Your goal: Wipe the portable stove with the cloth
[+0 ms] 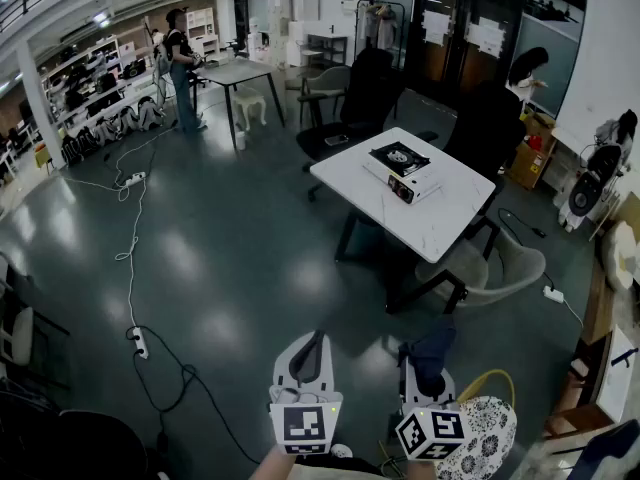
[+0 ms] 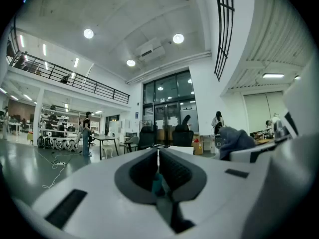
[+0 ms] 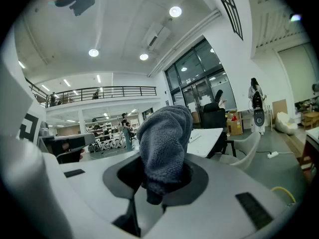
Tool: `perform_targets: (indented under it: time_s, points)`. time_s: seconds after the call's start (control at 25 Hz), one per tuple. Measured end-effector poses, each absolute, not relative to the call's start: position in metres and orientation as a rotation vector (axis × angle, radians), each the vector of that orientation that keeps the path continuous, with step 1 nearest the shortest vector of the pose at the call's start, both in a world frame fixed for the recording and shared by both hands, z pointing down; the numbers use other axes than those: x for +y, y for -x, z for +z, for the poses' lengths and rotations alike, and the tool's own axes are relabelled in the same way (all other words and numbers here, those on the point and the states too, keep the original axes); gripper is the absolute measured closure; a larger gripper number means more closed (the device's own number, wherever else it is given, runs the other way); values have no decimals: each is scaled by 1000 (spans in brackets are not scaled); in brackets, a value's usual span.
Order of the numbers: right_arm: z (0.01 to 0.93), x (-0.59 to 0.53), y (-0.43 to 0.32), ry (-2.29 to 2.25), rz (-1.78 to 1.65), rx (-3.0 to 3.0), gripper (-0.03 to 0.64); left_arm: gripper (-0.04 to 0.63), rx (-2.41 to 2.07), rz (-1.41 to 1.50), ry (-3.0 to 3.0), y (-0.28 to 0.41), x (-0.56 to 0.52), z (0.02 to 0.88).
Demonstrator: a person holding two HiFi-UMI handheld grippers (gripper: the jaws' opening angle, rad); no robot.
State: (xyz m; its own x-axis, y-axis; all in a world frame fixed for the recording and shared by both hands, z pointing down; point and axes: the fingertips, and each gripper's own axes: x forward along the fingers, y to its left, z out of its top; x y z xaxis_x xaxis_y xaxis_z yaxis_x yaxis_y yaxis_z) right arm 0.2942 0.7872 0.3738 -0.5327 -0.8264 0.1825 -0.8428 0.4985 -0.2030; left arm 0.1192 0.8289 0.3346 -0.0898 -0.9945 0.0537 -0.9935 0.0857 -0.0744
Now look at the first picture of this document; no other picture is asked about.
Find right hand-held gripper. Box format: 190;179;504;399
395;360;472;462

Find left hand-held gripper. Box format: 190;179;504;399
268;331;344;457

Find dark blue cloth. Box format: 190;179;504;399
398;316;457;399

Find white portable gas stove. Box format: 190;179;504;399
362;140;445;206

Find person's left forearm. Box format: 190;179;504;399
248;446;297;480

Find person's right forearm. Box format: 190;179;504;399
407;460;442;480

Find black white floral fabric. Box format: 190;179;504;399
434;395;519;480

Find person's white printed shirt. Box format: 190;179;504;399
287;461;389;480

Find grey armchair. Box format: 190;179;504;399
415;227;547;310

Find white marble table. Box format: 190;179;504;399
309;126;501;315

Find white wooden side cabinet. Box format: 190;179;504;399
574;323;640;425

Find brown cardboard box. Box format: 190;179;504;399
507;111;560;192

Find black white backpack rig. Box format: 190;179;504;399
558;142;626;234

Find black office chair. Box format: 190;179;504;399
295;47;407;203
414;81;529;214

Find white stool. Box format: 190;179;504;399
230;86;269;132

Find beige armchair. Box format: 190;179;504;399
284;65;352;129

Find dark grey table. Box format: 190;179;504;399
192;57;287;152

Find row of black white backpacks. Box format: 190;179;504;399
59;95;166;167

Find glass entrance doors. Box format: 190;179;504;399
405;0;526;112

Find yellow stool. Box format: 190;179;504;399
33;142;54;174

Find white tall cabinet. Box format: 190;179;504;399
267;0;321;67

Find white shelving unit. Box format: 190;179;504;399
39;35;161;129

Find yellow cable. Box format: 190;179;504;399
457;369;516;409

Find black floor cable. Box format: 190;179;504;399
127;325;261;464

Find black cable with adapter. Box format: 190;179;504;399
498;207;549;239

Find white floor cable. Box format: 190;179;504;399
62;125;176;329

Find black frame cushioned chair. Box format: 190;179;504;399
0;252;72;395

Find dark frame desk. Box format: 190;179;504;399
306;32;350;68

